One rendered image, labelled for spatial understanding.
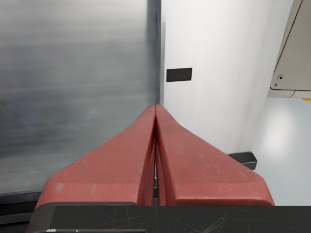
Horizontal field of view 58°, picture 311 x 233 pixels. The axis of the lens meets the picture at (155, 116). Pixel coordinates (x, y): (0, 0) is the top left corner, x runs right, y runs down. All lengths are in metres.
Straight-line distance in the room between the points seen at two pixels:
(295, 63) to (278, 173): 1.04
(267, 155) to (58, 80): 1.67
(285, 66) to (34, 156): 0.97
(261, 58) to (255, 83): 0.03
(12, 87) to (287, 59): 0.99
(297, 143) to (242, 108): 1.56
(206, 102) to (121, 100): 0.10
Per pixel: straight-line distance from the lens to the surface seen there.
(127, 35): 0.30
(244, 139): 0.42
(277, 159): 1.96
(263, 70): 0.36
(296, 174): 2.15
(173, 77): 0.32
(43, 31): 0.30
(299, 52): 1.17
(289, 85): 1.23
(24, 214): 0.45
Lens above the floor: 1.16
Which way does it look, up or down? 54 degrees down
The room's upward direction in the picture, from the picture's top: 166 degrees clockwise
